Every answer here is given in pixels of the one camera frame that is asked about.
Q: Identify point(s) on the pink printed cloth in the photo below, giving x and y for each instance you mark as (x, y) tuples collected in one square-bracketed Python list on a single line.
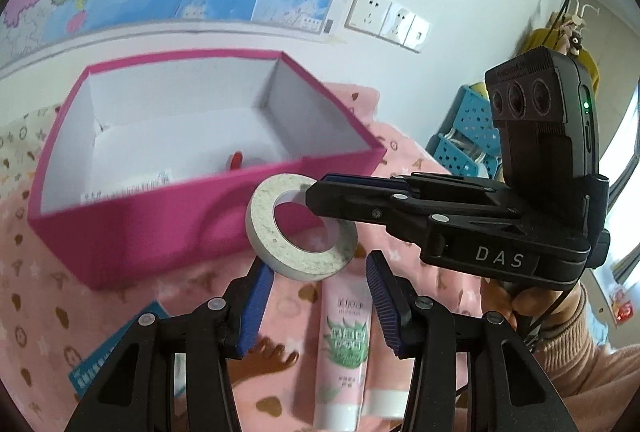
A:
[(40, 312)]

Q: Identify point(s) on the yellow hanging cloth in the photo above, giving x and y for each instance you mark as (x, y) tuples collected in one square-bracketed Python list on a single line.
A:
[(535, 39)]

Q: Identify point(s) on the cream printed cloth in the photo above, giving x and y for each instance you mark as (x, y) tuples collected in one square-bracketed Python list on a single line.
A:
[(25, 147)]

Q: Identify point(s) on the white wall switch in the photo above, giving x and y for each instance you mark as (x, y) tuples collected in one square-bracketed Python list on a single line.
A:
[(416, 33)]

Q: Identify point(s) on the pink tube with green print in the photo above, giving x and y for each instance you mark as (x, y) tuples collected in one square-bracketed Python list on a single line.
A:
[(345, 362)]

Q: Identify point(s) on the pink cardboard box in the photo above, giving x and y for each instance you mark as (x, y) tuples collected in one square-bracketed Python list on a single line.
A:
[(150, 232)]

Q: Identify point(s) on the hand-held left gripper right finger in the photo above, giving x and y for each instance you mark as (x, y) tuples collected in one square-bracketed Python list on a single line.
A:
[(387, 307)]

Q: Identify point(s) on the large plain pink tube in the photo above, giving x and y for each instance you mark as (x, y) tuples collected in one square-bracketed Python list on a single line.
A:
[(385, 402)]

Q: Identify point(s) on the white tape roll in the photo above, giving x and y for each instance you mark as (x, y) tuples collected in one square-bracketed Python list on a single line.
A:
[(265, 217)]

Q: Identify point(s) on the white wall socket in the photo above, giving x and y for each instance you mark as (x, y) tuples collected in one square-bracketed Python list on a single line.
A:
[(369, 9), (397, 23)]

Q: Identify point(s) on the person's right forearm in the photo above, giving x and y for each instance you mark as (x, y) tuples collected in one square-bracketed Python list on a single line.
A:
[(590, 372)]

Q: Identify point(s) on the blue perforated basket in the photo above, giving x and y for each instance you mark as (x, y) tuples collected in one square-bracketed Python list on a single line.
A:
[(475, 117), (457, 159)]

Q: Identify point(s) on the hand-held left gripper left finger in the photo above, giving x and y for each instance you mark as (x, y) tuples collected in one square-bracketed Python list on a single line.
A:
[(255, 307)]

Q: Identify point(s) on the blue white medicine box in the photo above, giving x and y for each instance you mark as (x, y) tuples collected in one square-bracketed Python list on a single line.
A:
[(100, 352)]

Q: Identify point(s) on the person's right hand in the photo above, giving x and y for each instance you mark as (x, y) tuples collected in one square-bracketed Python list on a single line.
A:
[(500, 299)]

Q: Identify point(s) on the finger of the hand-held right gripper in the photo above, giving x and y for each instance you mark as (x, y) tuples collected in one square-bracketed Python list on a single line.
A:
[(350, 202), (450, 187)]

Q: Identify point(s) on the red plastic piece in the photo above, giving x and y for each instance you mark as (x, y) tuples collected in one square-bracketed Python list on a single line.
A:
[(236, 160)]

